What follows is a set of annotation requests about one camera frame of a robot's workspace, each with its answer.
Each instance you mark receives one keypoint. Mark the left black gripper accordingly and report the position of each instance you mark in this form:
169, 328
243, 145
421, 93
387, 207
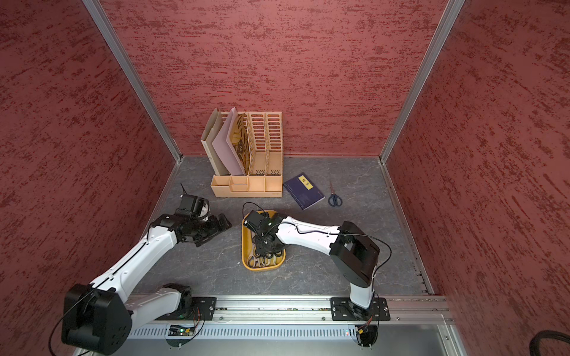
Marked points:
214, 228

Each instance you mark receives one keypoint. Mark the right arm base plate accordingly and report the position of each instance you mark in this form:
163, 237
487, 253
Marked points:
343, 309

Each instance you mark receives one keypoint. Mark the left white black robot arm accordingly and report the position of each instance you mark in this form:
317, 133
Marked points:
98, 317

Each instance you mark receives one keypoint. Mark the blue handled scissors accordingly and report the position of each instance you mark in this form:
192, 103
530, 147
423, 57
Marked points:
334, 200

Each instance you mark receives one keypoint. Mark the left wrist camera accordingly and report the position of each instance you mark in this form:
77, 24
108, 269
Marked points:
193, 207

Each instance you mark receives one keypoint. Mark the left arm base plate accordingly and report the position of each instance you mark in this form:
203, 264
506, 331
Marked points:
200, 308

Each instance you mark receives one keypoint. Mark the wooden desk file organizer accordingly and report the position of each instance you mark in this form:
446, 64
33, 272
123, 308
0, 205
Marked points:
258, 140

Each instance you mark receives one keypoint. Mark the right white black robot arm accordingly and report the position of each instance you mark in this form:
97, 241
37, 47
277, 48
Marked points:
354, 253

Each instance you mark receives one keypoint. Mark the dark blue notebook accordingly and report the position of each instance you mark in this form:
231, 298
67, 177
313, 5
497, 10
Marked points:
302, 189

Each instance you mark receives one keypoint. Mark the aluminium front rail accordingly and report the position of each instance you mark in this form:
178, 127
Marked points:
306, 309

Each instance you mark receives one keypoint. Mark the yellow storage tray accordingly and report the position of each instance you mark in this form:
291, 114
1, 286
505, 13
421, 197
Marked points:
258, 263

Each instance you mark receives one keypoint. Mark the beige cardboard folder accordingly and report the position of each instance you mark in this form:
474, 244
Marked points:
209, 134

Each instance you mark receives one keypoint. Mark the purple folder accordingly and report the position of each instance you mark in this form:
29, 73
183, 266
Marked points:
228, 162

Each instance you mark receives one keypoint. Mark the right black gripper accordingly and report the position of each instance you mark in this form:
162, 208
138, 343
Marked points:
262, 250

